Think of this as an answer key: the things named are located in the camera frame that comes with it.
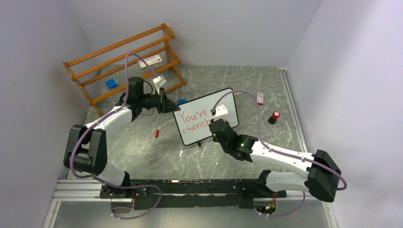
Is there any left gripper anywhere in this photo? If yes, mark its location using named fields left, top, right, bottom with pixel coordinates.
left=139, top=88, right=180, bottom=114

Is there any small whiteboard with black frame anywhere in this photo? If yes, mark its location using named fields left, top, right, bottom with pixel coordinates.
left=173, top=87, right=232, bottom=146

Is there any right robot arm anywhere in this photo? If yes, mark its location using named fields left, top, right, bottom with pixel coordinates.
left=209, top=119, right=341, bottom=202

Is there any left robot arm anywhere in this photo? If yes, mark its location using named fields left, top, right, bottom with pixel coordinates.
left=63, top=76, right=180, bottom=198

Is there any blue eraser on table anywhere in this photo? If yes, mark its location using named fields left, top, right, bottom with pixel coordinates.
left=178, top=99, right=186, bottom=105

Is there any white red box on shelf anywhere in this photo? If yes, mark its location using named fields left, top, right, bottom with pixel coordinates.
left=138, top=54, right=163, bottom=71

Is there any blue eraser on shelf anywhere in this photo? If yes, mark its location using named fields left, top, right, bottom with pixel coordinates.
left=106, top=78, right=118, bottom=89

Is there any wooden tiered shelf rack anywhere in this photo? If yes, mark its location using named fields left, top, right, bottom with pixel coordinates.
left=63, top=23, right=186, bottom=117

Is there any small red white box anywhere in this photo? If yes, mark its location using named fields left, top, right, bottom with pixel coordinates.
left=256, top=93, right=264, bottom=105

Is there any red black stamp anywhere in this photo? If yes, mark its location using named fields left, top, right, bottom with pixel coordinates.
left=268, top=111, right=280, bottom=124

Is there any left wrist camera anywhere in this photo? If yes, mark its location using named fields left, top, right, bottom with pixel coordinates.
left=153, top=75, right=166, bottom=90

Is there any purple cable at base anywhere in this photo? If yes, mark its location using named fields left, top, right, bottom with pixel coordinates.
left=110, top=185, right=163, bottom=220

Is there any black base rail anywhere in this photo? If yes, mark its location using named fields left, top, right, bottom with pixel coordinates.
left=99, top=179, right=287, bottom=210

